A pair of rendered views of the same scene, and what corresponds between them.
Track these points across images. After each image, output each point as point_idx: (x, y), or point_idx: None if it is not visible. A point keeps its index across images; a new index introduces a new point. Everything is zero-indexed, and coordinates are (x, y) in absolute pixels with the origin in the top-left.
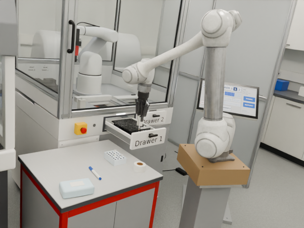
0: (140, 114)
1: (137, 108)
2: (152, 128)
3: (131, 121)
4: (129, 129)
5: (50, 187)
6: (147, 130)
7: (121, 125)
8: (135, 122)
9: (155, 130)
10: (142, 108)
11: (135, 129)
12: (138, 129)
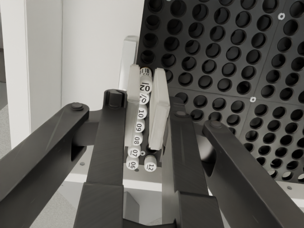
0: (163, 144)
1: (227, 179)
2: (129, 177)
3: (287, 149)
4: (190, 10)
5: None
6: (11, 50)
7: (295, 30)
8: (252, 151)
9: (11, 128)
10: (89, 167)
11: (166, 52)
12: (142, 69)
